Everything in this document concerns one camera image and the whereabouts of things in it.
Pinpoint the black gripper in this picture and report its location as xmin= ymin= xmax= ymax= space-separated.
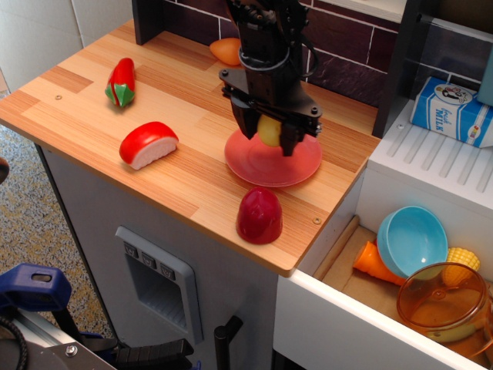
xmin=219 ymin=57 xmax=322 ymax=156

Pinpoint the yellow toy potato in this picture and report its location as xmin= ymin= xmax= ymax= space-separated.
xmin=257 ymin=115 xmax=282 ymax=147

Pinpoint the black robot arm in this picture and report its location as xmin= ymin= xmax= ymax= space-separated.
xmin=219 ymin=1 xmax=322 ymax=156

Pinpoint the pink plastic plate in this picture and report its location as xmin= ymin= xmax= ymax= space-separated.
xmin=224 ymin=130 xmax=322 ymax=187

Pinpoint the orange toy fruit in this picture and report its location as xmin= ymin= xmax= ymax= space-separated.
xmin=209 ymin=38 xmax=241 ymax=66

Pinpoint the dark red toy pepper half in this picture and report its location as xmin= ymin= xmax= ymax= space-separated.
xmin=236 ymin=187 xmax=283 ymax=244

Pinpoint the red toy chili pepper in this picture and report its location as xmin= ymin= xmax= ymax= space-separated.
xmin=105 ymin=58 xmax=136 ymax=107

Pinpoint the orange toy ice cream cone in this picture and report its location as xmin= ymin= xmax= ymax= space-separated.
xmin=353 ymin=241 xmax=405 ymax=286

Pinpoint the light blue plastic bowl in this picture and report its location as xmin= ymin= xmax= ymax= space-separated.
xmin=377 ymin=206 xmax=448 ymax=278

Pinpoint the blue white milk carton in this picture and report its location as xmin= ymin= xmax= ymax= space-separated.
xmin=410 ymin=77 xmax=492 ymax=148

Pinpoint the grey toy ice dispenser panel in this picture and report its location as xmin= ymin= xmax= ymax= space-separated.
xmin=116 ymin=226 xmax=203 ymax=345

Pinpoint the white toy sink unit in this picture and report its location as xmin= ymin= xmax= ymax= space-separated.
xmin=273 ymin=103 xmax=492 ymax=369

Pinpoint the yellow toy corn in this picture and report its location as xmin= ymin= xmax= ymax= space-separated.
xmin=442 ymin=247 xmax=481 ymax=287

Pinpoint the transparent orange plastic cup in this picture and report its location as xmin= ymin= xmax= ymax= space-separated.
xmin=397 ymin=263 xmax=492 ymax=358

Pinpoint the blue clamp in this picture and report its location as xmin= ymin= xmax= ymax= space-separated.
xmin=1 ymin=263 xmax=72 ymax=312

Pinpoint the black cabinet door handle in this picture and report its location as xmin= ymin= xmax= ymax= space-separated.
xmin=214 ymin=315 xmax=243 ymax=370

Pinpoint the black ribbed clamp handle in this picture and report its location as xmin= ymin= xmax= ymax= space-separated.
xmin=112 ymin=339 xmax=193 ymax=369

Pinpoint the black braided cable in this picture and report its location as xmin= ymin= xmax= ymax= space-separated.
xmin=0 ymin=316 xmax=29 ymax=370

